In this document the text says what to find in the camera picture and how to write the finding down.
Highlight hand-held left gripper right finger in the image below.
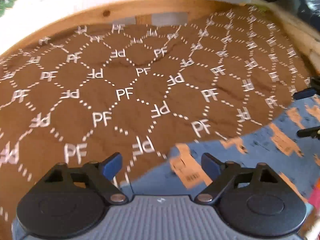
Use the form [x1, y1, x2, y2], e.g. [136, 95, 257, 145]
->
[194, 152, 285, 204]

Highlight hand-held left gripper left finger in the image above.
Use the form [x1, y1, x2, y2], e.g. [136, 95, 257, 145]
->
[43, 152, 128, 205]

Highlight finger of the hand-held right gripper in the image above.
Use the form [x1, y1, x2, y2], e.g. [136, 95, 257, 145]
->
[293, 76, 320, 101]
[296, 127, 320, 139]

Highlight blue pants with orange print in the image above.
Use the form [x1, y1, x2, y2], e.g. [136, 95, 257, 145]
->
[119, 97, 320, 240]

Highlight pink cloth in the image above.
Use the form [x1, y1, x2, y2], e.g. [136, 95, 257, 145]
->
[308, 177, 320, 212]

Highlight brown printed blanket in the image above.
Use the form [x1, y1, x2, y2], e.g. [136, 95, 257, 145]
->
[0, 4, 312, 240]

